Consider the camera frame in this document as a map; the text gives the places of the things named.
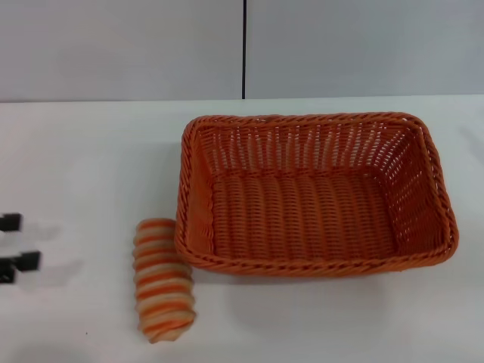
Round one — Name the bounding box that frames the black vertical wall strip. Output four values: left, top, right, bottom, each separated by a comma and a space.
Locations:
241, 0, 249, 101

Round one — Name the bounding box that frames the orange striped bread roll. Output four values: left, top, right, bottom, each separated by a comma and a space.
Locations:
132, 217, 199, 335

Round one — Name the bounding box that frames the orange woven plastic basket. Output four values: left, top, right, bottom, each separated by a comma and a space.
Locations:
173, 111, 461, 280

